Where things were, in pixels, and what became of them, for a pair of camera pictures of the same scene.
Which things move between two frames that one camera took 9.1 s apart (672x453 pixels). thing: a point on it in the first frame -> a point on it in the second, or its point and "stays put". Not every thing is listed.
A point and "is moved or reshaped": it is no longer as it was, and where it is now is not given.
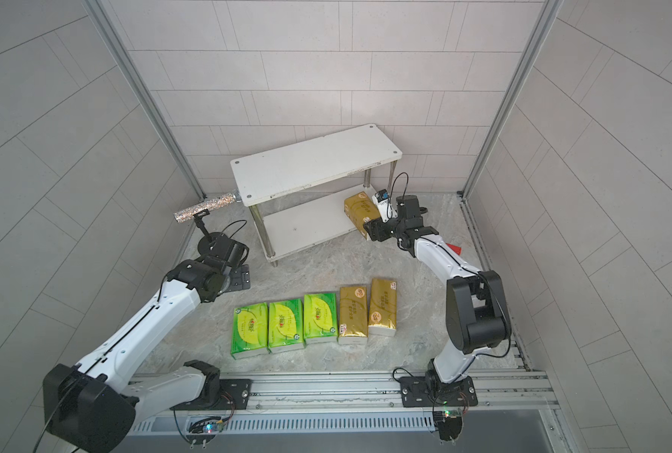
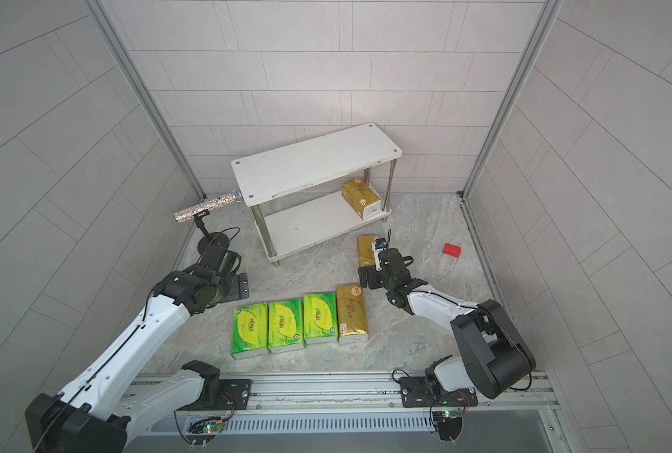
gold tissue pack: (358, 208) is moved or reshaped
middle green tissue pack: (285, 326) stays put
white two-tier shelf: (296, 192) stays put
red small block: (455, 248) stays put
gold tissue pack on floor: (353, 315) stays put
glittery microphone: (186, 213) stays put
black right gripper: (379, 226) -> (363, 276)
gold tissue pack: (382, 307) -> (365, 251)
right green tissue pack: (320, 318) stays put
